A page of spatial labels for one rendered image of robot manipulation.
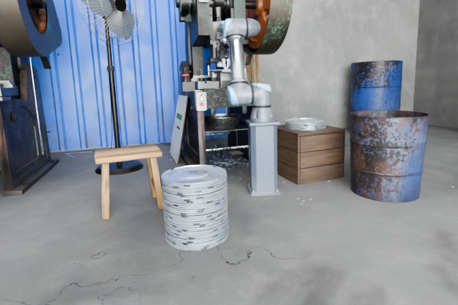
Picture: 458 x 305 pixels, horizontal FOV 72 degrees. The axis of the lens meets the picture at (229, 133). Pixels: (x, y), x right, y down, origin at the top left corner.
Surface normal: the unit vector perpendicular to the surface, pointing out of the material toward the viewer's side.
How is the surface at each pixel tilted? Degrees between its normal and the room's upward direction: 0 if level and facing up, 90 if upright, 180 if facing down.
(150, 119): 90
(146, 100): 90
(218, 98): 90
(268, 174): 90
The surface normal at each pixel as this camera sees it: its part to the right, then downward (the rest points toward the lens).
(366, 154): -0.80, 0.16
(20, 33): 0.20, 0.82
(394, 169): -0.25, 0.20
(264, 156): 0.08, 0.16
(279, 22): 0.26, 0.64
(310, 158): 0.35, 0.14
